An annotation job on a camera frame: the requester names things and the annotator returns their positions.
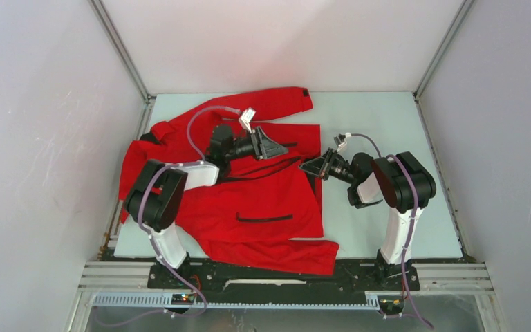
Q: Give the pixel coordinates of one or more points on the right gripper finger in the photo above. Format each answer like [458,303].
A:
[327,158]
[317,170]

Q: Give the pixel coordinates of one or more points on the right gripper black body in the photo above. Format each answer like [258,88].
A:
[340,169]

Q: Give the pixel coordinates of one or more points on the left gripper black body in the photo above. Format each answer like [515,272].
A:
[241,149]

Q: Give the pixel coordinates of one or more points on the red zip jacket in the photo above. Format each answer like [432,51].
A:
[264,213]

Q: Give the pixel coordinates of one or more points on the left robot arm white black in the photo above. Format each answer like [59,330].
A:
[154,199]

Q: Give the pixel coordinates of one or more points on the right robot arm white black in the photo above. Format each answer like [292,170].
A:
[400,180]

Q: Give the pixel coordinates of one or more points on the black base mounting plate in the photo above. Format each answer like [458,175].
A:
[350,283]

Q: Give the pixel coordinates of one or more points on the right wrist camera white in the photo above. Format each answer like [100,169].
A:
[341,141]

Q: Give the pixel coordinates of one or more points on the grey cable duct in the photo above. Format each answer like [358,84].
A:
[186,301]

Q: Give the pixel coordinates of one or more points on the aluminium frame rail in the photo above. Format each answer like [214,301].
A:
[435,278]

